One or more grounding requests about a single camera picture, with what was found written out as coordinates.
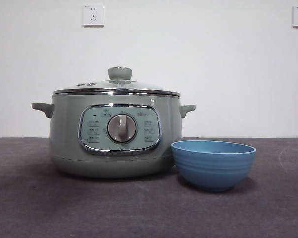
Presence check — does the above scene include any glass lid with green knob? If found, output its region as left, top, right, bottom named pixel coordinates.
left=52, top=66, right=182, bottom=95

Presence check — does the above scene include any pale green electric steamer pot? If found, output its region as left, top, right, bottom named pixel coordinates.
left=31, top=92, right=196, bottom=179

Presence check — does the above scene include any blue ribbed bowl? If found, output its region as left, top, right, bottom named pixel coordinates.
left=171, top=140, right=257, bottom=192

